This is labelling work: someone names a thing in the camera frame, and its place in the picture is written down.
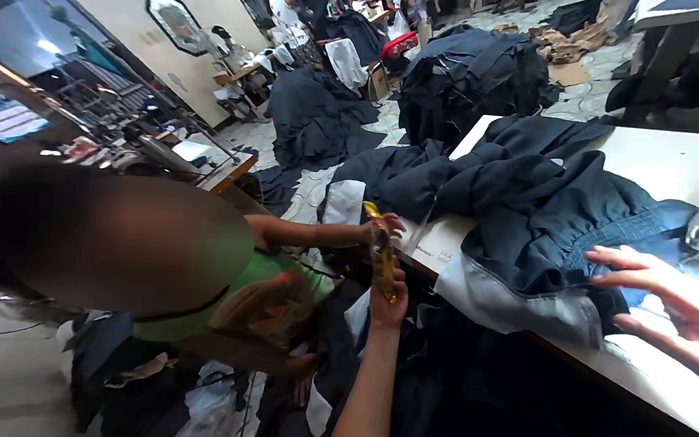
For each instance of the clear plastic bag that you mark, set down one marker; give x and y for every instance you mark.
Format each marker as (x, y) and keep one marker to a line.
(213, 397)

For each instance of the brown cardboard box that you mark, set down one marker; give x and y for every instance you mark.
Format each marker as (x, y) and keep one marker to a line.
(378, 81)

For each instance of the octagonal dark-framed mirror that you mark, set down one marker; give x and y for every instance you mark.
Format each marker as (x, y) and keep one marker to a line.
(181, 25)

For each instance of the person's left hand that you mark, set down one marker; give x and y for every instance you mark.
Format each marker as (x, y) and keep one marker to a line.
(392, 314)

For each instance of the person's right thumb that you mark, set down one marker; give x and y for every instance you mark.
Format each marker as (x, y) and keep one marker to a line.
(644, 329)

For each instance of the heap of dark garments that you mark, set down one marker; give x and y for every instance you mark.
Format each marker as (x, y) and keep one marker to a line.
(446, 376)

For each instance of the red bag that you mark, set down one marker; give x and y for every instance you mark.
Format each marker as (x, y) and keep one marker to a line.
(399, 44)

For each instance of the white table with grey legs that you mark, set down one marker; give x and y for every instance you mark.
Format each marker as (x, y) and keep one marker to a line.
(683, 17)

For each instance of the pile of dark cloth scraps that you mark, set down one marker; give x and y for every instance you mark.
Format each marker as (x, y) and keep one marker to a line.
(131, 376)

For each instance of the person's left fingers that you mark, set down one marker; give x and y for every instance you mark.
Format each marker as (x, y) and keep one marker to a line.
(399, 281)

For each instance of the person's right hand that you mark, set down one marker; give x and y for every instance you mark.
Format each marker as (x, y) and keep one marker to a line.
(689, 315)

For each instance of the person's right middle finger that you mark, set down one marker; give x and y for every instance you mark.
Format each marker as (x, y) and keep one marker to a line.
(616, 257)

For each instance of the heap of brown paper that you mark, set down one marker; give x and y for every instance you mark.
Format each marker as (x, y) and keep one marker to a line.
(574, 42)

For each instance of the white hanging cloth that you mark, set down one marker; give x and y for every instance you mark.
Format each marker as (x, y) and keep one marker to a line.
(346, 64)

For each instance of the sewing machine workstation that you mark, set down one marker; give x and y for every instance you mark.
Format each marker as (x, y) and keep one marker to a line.
(237, 76)

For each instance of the shiny yellow packet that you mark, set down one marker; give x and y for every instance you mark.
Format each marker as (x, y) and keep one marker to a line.
(384, 258)

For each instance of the dark gathered-waist garment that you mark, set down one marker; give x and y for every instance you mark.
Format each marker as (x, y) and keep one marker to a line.
(507, 200)

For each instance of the person's left forearm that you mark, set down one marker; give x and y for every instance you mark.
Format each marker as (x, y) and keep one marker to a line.
(369, 385)

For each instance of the draped heap of dark fabric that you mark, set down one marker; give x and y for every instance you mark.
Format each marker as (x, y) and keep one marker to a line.
(319, 121)

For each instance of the white sewing table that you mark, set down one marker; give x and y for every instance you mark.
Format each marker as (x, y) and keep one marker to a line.
(665, 152)

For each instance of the person's right index finger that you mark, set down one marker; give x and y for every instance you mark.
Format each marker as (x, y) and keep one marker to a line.
(627, 279)

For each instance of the large pile of dark fabric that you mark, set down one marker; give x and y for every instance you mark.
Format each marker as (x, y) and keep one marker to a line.
(471, 79)

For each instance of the wooden-edged sewing machine table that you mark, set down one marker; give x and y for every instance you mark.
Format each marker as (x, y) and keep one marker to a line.
(228, 176)

